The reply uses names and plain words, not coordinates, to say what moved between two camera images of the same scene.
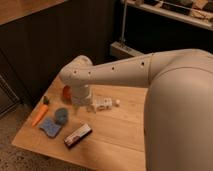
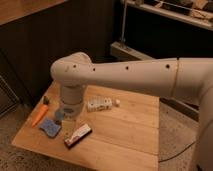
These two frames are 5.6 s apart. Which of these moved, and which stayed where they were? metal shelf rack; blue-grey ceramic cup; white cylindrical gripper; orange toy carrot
Moved: white cylindrical gripper
Stayed: metal shelf rack; blue-grey ceramic cup; orange toy carrot
